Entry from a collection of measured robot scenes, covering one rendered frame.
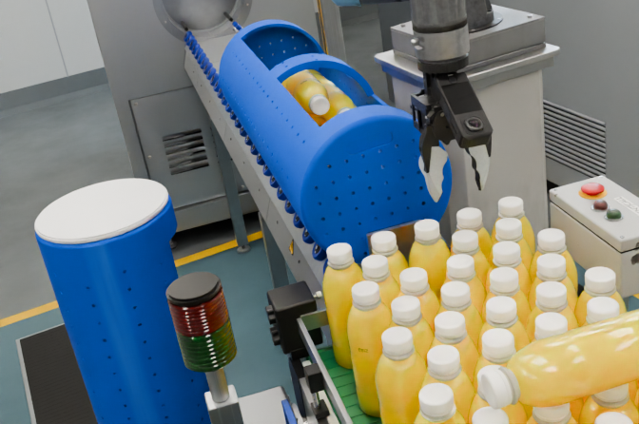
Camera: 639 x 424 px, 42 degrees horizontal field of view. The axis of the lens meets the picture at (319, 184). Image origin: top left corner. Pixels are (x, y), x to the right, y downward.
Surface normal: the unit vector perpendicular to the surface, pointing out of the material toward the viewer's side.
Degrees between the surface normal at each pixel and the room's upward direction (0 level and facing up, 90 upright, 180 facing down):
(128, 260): 90
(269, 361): 0
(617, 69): 90
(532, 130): 90
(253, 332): 0
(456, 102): 32
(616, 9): 90
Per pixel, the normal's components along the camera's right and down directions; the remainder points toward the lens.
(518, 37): 0.41, 0.33
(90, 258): 0.04, 0.41
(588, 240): -0.95, 0.25
